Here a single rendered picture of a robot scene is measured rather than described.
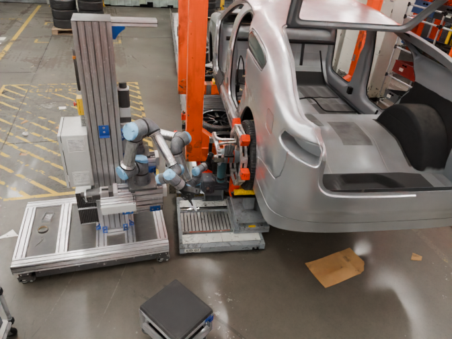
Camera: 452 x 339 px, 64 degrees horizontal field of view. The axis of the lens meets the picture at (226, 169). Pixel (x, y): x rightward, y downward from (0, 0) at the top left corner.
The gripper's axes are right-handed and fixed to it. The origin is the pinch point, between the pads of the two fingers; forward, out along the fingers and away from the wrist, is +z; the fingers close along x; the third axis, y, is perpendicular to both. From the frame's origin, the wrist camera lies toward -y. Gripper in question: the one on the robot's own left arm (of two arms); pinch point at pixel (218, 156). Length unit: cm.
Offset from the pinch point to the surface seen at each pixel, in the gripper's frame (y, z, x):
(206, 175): 38.7, 10.8, -17.9
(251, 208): 50, 15, 40
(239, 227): 58, -8, 43
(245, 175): -12.0, -21.0, 43.6
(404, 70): -21, 429, 65
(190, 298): 40, -113, 69
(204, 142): 5.7, 17.7, -31.2
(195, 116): -24.5, 8.0, -39.5
